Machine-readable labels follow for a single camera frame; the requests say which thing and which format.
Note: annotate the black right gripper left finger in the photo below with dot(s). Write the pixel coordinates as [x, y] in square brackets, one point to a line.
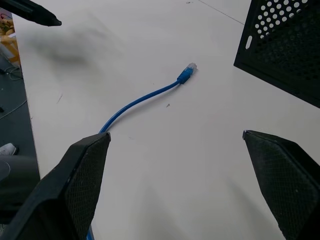
[62, 190]

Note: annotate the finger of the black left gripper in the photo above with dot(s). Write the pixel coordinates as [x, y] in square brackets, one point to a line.
[32, 11]

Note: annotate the yellow and white box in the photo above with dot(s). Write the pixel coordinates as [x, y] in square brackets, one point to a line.
[9, 42]

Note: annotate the black perforated metal case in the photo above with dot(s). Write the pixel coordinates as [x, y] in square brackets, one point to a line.
[282, 45]

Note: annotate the white sneaker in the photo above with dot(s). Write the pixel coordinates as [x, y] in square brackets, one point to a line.
[7, 149]

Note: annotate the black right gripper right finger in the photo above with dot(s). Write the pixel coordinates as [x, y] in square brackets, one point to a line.
[282, 180]

